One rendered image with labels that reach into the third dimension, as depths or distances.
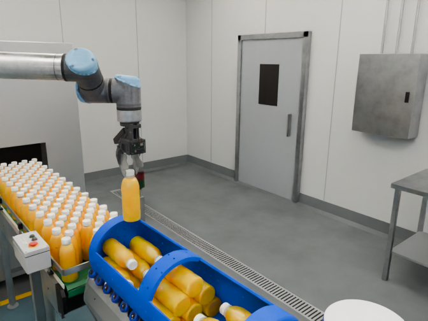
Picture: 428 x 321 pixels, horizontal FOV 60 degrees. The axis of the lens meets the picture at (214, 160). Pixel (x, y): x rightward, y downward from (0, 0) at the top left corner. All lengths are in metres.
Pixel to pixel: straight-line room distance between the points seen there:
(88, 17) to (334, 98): 3.60
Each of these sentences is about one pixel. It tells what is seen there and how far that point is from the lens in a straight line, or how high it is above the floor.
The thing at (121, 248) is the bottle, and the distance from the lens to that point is 1.56.
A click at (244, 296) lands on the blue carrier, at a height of 1.12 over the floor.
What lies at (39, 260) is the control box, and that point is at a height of 1.05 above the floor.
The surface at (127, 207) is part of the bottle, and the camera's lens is 1.50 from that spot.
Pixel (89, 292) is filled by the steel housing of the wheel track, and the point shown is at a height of 0.88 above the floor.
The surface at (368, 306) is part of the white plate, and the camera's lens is 1.52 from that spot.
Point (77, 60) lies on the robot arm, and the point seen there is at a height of 1.88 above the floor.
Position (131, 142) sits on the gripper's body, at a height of 1.59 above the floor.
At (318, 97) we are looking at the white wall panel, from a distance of 4.77.
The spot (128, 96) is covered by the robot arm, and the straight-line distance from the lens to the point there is 1.36.
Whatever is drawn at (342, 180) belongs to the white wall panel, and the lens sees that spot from 4.73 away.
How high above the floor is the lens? 1.88
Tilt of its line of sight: 15 degrees down
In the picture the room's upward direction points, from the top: 1 degrees clockwise
